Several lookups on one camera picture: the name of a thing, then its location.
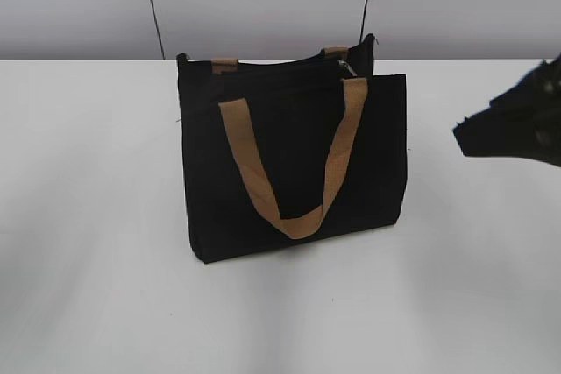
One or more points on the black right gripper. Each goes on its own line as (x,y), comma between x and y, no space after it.
(524,121)

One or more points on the silver zipper pull with ring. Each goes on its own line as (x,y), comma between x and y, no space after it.
(343,64)

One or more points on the black tote bag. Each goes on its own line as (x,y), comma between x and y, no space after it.
(295,108)

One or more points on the tan front bag handle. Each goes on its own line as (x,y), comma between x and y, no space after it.
(239,132)

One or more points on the tan bag handle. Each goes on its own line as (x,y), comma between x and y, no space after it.
(239,132)
(223,65)

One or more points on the tan rear bag handle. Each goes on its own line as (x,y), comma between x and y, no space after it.
(223,65)

